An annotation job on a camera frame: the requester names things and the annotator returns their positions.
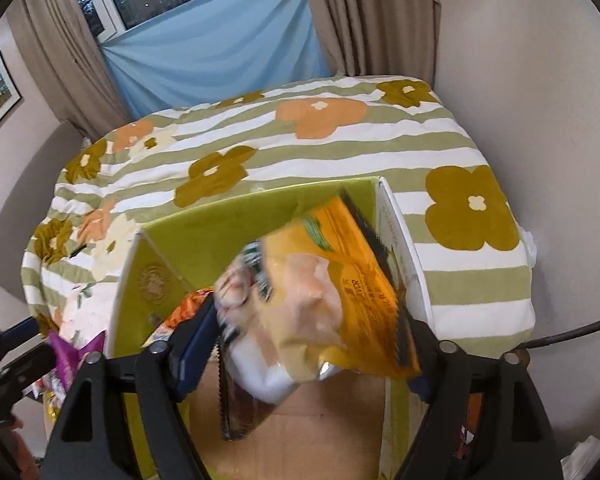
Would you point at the person left hand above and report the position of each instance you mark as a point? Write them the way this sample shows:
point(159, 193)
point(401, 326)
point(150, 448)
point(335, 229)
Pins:
point(24, 459)

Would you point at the purple snack bag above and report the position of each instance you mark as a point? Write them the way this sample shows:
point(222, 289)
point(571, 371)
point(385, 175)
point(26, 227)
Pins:
point(69, 358)

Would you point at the white orange snack bag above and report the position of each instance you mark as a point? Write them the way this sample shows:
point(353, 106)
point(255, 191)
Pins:
point(185, 311)

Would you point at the blue cloth under window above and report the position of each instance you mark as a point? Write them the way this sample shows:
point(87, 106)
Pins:
point(210, 50)

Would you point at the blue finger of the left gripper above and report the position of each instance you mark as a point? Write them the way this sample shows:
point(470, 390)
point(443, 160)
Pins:
point(22, 331)

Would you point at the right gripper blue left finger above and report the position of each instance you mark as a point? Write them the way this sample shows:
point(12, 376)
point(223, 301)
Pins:
point(192, 344)

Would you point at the green striped floral blanket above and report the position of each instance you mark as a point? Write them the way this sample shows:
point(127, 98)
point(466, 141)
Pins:
point(477, 270)

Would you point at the right beige curtain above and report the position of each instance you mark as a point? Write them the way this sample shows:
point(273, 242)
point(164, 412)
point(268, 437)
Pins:
point(378, 37)

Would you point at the black lamp stand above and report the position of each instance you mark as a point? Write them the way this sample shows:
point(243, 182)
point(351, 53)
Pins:
point(576, 333)

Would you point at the green cardboard box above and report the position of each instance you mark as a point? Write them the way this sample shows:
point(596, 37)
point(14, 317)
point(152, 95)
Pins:
point(338, 428)

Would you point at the left beige curtain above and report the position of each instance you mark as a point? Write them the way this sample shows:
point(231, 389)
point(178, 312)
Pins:
point(65, 62)

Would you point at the yellow brown chip bag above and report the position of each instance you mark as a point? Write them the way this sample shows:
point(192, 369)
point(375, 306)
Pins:
point(301, 304)

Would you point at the grey padded headboard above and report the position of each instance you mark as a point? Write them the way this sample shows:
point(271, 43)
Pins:
point(30, 199)

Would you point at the beige curtain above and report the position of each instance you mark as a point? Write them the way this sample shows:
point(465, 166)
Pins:
point(65, 62)
point(378, 37)

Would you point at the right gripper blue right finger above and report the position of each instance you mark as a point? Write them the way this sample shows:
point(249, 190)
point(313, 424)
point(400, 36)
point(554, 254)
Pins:
point(426, 383)

